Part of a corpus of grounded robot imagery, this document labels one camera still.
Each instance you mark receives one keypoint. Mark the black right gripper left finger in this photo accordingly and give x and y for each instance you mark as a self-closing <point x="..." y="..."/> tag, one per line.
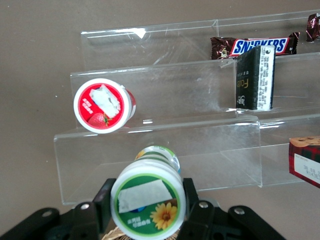
<point x="75" y="222"/>

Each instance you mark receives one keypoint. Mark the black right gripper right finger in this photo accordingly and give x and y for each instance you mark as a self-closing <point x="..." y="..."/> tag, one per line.
<point x="207" y="222"/>

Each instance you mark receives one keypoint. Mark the small yogurt cup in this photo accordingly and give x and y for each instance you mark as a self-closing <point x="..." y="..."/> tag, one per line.
<point x="147" y="200"/>

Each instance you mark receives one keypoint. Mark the red tartan cookie box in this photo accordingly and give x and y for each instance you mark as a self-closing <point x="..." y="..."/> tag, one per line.
<point x="305" y="160"/>

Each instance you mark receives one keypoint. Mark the clear acrylic stepped shelf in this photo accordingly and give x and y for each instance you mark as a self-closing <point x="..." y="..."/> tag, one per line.
<point x="175" y="95"/>

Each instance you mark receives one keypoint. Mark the small black carton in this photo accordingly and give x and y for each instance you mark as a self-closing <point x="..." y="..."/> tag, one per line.
<point x="247" y="82"/>

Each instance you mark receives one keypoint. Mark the Snickers chocolate bar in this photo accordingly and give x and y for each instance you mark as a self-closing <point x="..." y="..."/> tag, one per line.
<point x="313" y="27"/>
<point x="260" y="45"/>

